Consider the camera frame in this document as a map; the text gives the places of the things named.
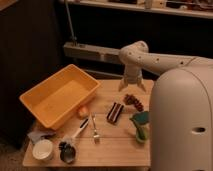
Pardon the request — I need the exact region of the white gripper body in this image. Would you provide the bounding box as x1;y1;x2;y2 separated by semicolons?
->
123;65;142;85

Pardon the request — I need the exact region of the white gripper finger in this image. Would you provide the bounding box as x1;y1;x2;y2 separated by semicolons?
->
137;82;146;92
118;79;127;92

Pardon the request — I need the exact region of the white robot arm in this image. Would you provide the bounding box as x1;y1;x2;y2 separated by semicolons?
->
119;41;213;171

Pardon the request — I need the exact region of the yellow plastic tray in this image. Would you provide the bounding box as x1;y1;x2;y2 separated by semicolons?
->
19;64;100;130

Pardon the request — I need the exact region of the brown toy grape bunch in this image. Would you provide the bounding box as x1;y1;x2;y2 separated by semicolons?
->
124;94;144;112

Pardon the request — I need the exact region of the brown striped chocolate bar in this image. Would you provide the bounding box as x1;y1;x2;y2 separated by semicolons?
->
107;103;124;124

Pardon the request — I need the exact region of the small orange ball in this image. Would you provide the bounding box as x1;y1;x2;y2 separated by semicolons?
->
78;106;89;119

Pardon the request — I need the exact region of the silver fork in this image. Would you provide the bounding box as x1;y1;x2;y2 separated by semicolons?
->
91;114;100;143

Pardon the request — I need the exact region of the grey vertical metal pole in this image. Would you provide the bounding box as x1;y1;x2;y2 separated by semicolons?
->
64;0;77;46

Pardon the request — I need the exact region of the grey crumpled cloth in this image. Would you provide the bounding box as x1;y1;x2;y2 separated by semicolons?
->
27;131;55;144

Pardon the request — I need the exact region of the white round cup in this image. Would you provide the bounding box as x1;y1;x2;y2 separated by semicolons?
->
32;139;53;161

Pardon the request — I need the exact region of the grey metal rail beam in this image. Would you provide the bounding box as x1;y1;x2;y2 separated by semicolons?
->
63;42;121;64

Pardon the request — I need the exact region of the white wall shelf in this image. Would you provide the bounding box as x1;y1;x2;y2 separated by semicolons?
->
59;0;213;19

